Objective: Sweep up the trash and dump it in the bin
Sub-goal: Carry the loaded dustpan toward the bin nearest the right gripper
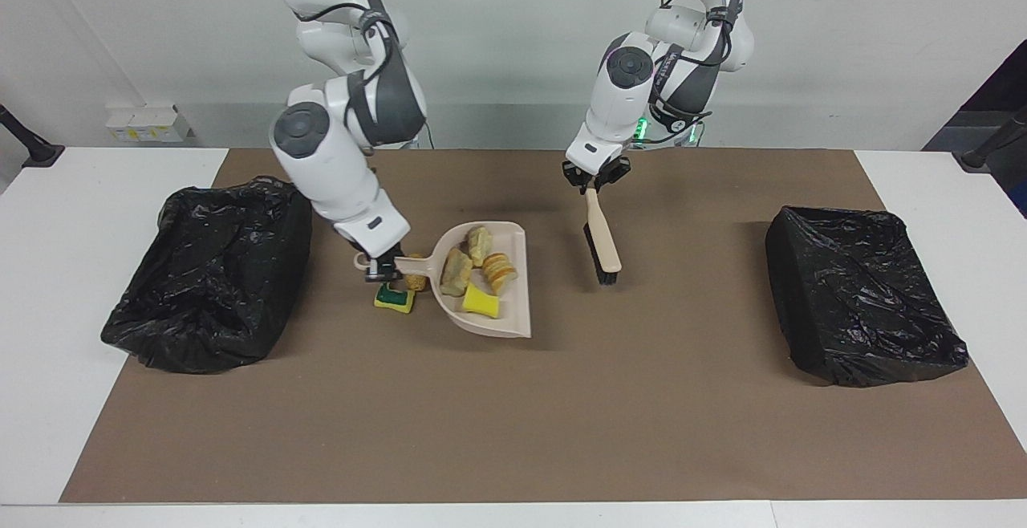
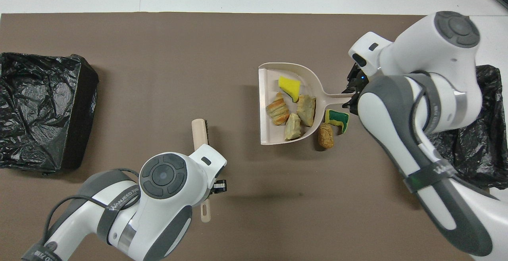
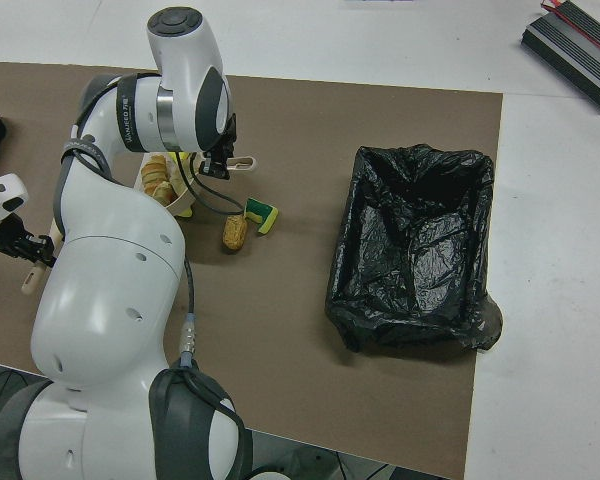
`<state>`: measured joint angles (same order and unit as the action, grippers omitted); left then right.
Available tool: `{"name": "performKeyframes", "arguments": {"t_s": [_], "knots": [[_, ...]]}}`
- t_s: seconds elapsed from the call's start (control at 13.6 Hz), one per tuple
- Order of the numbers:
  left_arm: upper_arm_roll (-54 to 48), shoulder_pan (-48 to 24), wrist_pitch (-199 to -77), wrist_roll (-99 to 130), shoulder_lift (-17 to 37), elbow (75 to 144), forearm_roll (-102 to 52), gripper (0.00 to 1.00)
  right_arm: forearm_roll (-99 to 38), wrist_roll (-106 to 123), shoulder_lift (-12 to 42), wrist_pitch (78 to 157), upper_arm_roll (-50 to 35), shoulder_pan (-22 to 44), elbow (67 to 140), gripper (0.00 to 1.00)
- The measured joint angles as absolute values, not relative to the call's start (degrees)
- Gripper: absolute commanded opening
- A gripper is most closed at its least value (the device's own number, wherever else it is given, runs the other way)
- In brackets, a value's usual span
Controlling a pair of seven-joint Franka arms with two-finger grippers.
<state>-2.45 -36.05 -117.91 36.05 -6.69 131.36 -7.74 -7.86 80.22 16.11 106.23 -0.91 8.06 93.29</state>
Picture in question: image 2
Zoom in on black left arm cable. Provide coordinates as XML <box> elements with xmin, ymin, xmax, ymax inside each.
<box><xmin>42</xmin><ymin>168</ymin><xmax>141</xmax><ymax>249</ymax></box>

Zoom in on croissant shaped bread piece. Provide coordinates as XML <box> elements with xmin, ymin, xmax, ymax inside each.
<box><xmin>266</xmin><ymin>92</ymin><xmax>291</xmax><ymax>126</ymax></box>

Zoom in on brown table mat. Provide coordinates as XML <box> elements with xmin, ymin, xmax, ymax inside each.
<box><xmin>0</xmin><ymin>12</ymin><xmax>498</xmax><ymax>261</ymax></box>

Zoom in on bin with loose black bag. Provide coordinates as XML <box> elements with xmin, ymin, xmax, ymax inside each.
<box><xmin>427</xmin><ymin>65</ymin><xmax>508</xmax><ymax>190</ymax></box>

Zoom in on brown bread piece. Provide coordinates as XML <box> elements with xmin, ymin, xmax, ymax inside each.
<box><xmin>318</xmin><ymin>123</ymin><xmax>335</xmax><ymax>150</ymax></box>

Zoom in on pale bread chunk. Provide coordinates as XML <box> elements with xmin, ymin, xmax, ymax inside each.
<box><xmin>284</xmin><ymin>113</ymin><xmax>303</xmax><ymax>141</ymax></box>
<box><xmin>297</xmin><ymin>94</ymin><xmax>317</xmax><ymax>127</ymax></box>

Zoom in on beige hand brush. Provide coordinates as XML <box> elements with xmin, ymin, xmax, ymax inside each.
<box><xmin>191</xmin><ymin>119</ymin><xmax>212</xmax><ymax>223</ymax></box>

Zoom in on bin with tight black bag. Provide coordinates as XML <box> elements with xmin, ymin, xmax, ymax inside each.
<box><xmin>0</xmin><ymin>52</ymin><xmax>100</xmax><ymax>173</ymax></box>

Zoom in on green and yellow sponge piece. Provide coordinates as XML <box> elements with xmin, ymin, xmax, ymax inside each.
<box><xmin>325</xmin><ymin>109</ymin><xmax>350</xmax><ymax>135</ymax></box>

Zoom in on beige plastic dustpan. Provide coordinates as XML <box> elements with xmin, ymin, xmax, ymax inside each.
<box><xmin>258</xmin><ymin>63</ymin><xmax>356</xmax><ymax>146</ymax></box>

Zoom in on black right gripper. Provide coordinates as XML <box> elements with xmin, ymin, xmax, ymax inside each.
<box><xmin>342</xmin><ymin>63</ymin><xmax>371</xmax><ymax>114</ymax></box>

